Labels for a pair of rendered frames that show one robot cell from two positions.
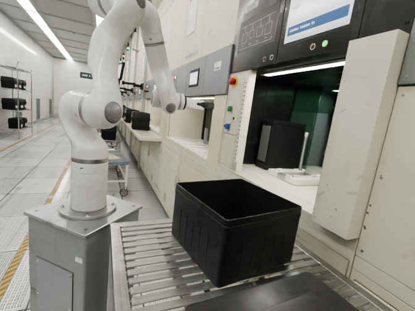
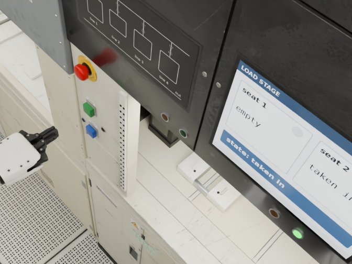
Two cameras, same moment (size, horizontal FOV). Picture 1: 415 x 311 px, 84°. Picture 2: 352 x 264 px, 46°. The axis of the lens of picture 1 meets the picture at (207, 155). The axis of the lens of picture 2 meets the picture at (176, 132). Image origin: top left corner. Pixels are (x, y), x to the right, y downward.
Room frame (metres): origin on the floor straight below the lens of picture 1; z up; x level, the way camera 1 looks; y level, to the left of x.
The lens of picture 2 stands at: (0.68, 0.00, 2.07)
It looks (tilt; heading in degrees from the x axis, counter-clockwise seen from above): 55 degrees down; 331
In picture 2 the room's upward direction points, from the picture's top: 11 degrees clockwise
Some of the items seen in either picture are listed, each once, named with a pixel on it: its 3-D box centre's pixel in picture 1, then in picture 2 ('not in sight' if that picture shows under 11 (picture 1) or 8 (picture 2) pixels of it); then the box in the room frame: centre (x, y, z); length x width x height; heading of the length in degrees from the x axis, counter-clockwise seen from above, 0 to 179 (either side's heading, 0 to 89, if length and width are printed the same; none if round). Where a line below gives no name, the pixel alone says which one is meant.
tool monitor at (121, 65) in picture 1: (128, 76); not in sight; (3.92, 1.44, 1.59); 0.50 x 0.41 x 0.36; 115
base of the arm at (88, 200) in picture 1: (89, 184); not in sight; (0.81, 0.42, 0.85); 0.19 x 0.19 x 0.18
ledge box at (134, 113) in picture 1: (139, 120); not in sight; (3.53, 1.08, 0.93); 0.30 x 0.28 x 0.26; 22
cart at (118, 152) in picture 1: (108, 169); not in sight; (3.10, 1.33, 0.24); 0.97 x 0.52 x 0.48; 28
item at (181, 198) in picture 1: (231, 220); not in sight; (0.67, -0.10, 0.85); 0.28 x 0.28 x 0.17; 34
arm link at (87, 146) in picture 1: (84, 125); not in sight; (0.82, 0.44, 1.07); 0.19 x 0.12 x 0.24; 65
